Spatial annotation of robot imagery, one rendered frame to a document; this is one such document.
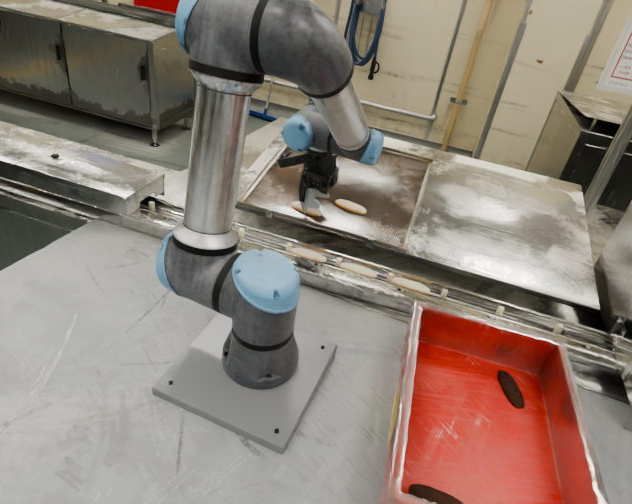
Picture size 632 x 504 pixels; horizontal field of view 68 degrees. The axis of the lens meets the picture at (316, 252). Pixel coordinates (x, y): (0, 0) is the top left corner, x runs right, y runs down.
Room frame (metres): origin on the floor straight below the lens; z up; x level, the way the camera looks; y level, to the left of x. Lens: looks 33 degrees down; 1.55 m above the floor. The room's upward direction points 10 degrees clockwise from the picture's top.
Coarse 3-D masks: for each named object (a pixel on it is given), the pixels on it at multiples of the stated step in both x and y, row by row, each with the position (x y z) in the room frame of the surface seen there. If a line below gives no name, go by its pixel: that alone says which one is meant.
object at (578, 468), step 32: (416, 320) 0.76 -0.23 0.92; (448, 320) 0.80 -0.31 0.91; (480, 320) 0.80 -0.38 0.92; (416, 352) 0.67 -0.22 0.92; (480, 352) 0.79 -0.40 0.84; (512, 352) 0.78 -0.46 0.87; (544, 352) 0.77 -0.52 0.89; (544, 384) 0.72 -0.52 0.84; (576, 384) 0.66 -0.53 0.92; (576, 416) 0.58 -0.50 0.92; (576, 448) 0.52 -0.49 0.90; (384, 480) 0.41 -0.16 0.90; (576, 480) 0.48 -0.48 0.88
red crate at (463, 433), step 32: (448, 352) 0.79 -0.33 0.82; (416, 384) 0.68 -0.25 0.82; (448, 384) 0.69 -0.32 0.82; (480, 384) 0.71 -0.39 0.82; (416, 416) 0.60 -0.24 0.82; (448, 416) 0.61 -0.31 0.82; (480, 416) 0.63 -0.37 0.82; (512, 416) 0.64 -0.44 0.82; (544, 416) 0.65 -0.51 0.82; (416, 448) 0.53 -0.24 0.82; (448, 448) 0.54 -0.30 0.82; (480, 448) 0.55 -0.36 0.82; (512, 448) 0.56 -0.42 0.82; (544, 448) 0.58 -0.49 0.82; (416, 480) 0.47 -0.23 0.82; (448, 480) 0.48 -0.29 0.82; (480, 480) 0.49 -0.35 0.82; (512, 480) 0.50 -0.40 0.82; (544, 480) 0.51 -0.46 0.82
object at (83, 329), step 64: (64, 256) 0.90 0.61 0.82; (128, 256) 0.94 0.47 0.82; (0, 320) 0.66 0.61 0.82; (64, 320) 0.69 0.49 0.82; (128, 320) 0.72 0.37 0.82; (192, 320) 0.76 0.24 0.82; (320, 320) 0.83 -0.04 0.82; (384, 320) 0.87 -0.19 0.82; (0, 384) 0.51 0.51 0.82; (64, 384) 0.54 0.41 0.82; (128, 384) 0.56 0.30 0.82; (320, 384) 0.64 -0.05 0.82; (384, 384) 0.67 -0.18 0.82; (0, 448) 0.40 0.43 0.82; (64, 448) 0.42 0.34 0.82; (128, 448) 0.44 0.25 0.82; (192, 448) 0.46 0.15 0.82; (256, 448) 0.48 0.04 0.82; (320, 448) 0.50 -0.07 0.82; (384, 448) 0.52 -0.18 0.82
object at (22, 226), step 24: (72, 144) 1.54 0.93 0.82; (0, 192) 1.14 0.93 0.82; (0, 216) 1.16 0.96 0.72; (24, 216) 1.14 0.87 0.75; (48, 216) 1.12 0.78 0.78; (72, 216) 1.08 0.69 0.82; (0, 240) 1.16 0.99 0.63; (24, 240) 1.14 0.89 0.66; (48, 240) 1.12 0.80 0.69; (0, 264) 1.17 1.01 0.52
